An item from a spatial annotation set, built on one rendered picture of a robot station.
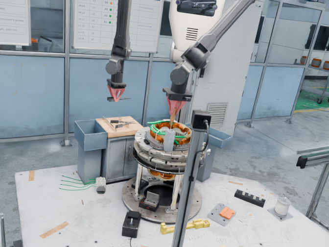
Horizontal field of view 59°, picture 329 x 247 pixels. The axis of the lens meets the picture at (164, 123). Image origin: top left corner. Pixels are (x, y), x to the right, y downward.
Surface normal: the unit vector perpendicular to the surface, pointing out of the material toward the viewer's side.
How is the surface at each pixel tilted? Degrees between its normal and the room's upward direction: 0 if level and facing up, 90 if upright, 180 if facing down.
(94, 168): 90
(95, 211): 0
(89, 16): 90
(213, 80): 90
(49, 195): 0
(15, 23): 90
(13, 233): 0
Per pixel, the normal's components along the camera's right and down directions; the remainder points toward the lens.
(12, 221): 0.13, -0.93
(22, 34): 0.48, 0.37
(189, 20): -0.15, 0.33
